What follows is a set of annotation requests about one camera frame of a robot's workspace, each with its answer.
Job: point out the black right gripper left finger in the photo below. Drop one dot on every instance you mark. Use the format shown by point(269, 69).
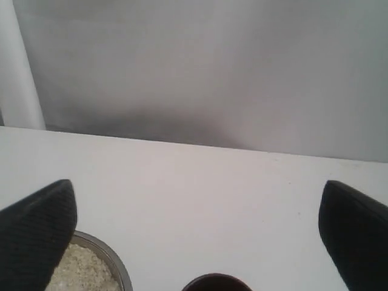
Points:
point(35, 233)

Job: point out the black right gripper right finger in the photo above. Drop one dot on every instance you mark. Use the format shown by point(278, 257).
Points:
point(353, 229)

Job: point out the brown wooden cup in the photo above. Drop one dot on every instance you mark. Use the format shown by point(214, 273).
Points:
point(216, 282)

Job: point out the steel basin of rice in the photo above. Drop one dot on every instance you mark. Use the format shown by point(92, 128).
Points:
point(89, 264)

